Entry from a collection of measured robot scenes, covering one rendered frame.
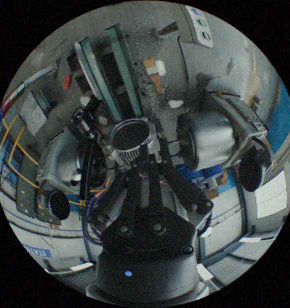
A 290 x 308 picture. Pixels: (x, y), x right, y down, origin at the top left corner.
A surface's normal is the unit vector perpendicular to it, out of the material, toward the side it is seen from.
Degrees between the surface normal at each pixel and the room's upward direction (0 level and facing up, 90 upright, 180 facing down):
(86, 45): 0
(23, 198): 90
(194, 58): 0
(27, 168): 90
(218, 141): 47
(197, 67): 0
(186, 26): 69
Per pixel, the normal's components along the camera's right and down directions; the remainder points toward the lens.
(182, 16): -0.86, 0.49
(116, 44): 0.13, 0.83
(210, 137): -0.09, 0.00
